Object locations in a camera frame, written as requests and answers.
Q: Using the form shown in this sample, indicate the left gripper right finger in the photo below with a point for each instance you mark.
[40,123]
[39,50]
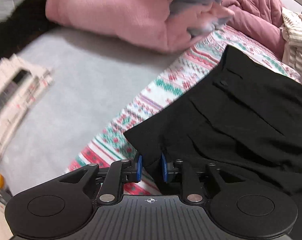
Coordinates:
[197,184]

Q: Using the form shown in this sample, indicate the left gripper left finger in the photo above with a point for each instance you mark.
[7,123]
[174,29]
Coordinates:
[106,185]

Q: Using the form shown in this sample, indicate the black pants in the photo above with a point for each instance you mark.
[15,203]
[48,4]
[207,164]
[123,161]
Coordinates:
[241,116]

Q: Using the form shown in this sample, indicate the patterned bed sheet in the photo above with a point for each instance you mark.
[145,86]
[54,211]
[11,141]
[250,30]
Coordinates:
[110,145]

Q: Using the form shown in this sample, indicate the light pink folded blanket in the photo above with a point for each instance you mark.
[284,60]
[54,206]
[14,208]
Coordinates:
[162,25]

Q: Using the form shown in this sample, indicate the striped beige folded bedding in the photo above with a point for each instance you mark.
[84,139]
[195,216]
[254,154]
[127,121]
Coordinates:
[292,34]

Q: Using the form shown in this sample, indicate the mauve pink comforter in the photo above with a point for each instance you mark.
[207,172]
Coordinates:
[260,20]

